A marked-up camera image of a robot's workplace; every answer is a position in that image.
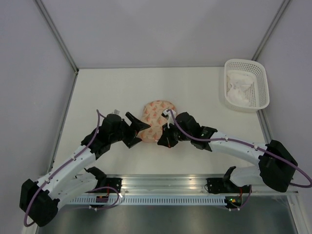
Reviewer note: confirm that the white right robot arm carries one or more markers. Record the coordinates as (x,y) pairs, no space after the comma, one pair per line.
(271,164)

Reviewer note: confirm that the white perforated plastic basket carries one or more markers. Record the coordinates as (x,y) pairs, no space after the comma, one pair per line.
(257,94)

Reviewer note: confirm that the aluminium frame post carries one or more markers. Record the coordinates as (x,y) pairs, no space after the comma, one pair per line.
(272,27)
(56,34)

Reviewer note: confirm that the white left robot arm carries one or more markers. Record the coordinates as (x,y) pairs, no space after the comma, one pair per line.
(42,199)

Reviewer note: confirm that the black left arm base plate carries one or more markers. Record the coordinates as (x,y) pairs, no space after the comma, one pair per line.
(114,182)

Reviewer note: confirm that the floral mesh laundry bag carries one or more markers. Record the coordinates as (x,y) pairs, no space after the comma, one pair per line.
(152,115)

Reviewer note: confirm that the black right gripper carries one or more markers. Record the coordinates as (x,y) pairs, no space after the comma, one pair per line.
(165,139)

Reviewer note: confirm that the white bra in basket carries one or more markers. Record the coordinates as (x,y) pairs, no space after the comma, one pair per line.
(238,84)

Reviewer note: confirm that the aluminium mounting rail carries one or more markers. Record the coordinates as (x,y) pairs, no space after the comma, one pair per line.
(164,184)

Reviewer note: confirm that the white slotted cable duct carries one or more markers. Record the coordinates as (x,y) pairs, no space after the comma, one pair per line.
(150,200)

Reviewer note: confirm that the left aluminium frame post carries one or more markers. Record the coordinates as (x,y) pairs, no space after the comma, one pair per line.
(56,34)

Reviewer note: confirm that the right aluminium frame post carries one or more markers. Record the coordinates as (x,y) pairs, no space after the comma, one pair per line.
(272,27)

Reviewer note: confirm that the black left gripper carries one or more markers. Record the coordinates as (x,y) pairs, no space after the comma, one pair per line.
(136,125)

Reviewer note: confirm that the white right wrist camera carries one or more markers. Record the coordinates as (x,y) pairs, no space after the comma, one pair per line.
(170,115)

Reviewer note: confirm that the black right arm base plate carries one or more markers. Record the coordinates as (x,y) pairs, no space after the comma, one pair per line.
(215,185)

